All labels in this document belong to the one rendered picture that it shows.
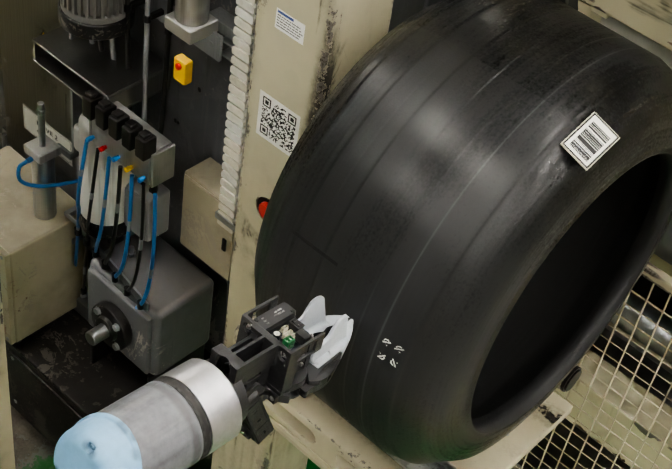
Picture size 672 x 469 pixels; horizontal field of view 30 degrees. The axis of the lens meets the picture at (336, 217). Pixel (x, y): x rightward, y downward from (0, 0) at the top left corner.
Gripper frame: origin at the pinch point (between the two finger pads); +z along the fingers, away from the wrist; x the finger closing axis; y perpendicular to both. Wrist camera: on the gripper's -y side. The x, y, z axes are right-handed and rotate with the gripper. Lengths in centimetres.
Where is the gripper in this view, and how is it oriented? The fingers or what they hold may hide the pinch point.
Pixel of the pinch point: (341, 329)
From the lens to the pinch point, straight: 140.0
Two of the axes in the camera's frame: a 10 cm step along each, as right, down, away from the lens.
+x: -7.3, -5.3, 4.3
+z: 6.6, -3.5, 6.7
